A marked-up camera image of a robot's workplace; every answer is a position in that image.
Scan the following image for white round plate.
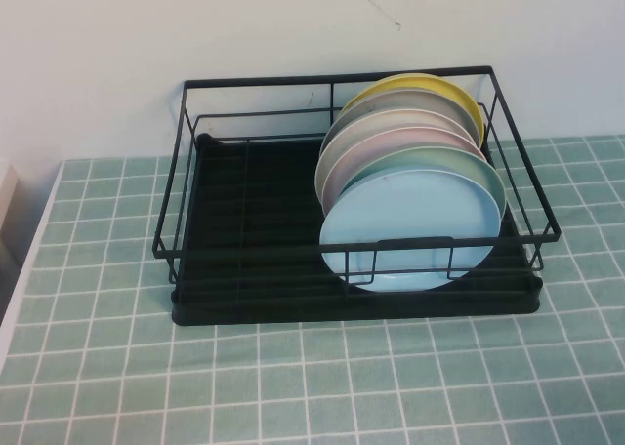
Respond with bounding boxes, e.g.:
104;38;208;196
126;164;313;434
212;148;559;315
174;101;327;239
319;108;478;154

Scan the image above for light blue round plate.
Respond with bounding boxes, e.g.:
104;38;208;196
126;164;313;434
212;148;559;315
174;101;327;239
318;168;504;293

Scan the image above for green checked tablecloth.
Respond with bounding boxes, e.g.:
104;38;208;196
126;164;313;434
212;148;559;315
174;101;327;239
0;134;625;445

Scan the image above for black wire dish rack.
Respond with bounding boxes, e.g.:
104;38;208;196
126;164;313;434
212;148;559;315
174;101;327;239
151;64;561;291
170;132;545;328

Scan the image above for green round plate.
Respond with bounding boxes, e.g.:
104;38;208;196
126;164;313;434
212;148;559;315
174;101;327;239
323;146;508;223

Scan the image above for pink round plate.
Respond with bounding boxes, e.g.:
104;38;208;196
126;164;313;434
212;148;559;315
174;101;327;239
314;126;490;213

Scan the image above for grey round plate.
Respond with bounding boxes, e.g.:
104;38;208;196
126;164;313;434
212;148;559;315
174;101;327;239
331;89;482;146

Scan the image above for yellow round plate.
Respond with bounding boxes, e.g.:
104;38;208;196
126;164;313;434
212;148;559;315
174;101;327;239
341;72;487;146

